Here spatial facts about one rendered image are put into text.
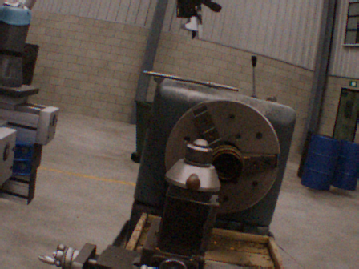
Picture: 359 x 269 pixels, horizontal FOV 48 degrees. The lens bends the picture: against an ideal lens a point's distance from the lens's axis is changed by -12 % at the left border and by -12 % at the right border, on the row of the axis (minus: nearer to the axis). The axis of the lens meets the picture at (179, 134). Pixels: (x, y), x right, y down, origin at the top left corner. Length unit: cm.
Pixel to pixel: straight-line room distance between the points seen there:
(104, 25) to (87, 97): 184
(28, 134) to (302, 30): 1188
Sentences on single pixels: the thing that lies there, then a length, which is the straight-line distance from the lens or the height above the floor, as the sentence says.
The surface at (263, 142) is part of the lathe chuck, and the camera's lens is 123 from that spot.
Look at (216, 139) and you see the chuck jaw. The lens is 116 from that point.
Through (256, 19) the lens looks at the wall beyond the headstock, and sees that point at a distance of 1214.
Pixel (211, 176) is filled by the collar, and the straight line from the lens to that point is 63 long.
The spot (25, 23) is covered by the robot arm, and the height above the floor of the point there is 134.
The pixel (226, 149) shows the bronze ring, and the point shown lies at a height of 112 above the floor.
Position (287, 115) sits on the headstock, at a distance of 141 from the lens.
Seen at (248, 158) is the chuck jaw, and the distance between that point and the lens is 115.
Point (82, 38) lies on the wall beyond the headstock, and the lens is 1108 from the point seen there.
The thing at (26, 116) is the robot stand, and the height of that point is 109.
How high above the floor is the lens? 126
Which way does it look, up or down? 7 degrees down
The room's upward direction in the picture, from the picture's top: 12 degrees clockwise
